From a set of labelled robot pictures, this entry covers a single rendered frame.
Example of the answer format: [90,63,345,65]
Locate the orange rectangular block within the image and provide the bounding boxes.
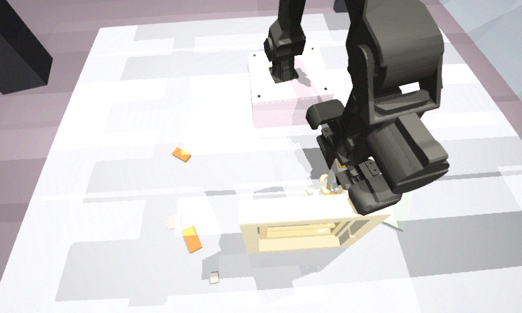
[172,147,191,163]
[182,225,203,254]

